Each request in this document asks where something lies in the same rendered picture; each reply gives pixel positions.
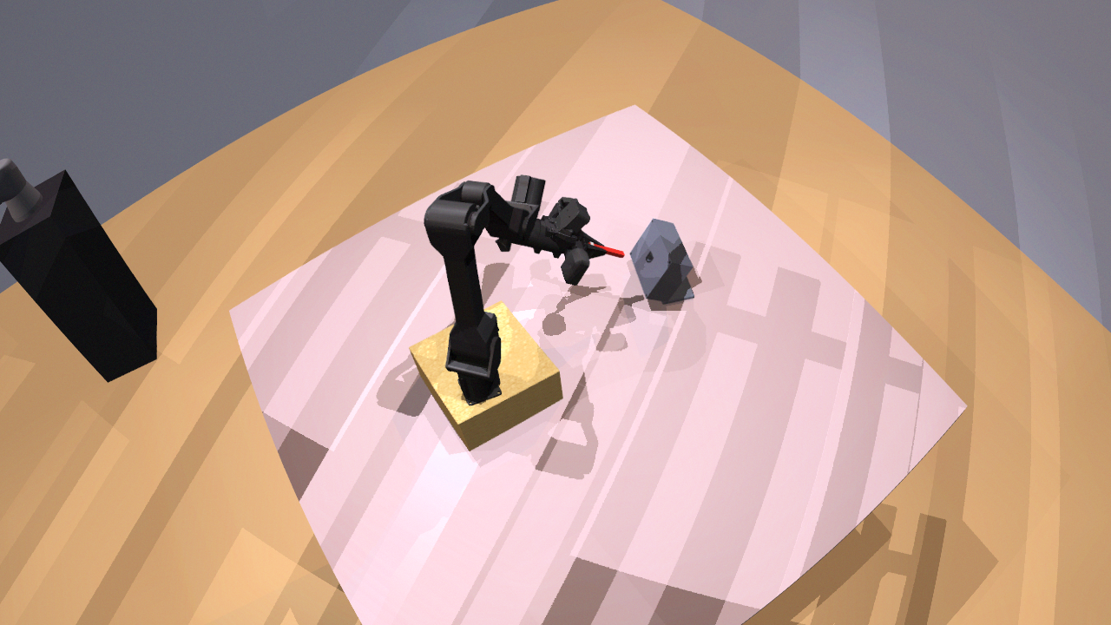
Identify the dark red peg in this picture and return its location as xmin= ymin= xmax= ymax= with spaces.
xmin=589 ymin=241 xmax=625 ymax=258

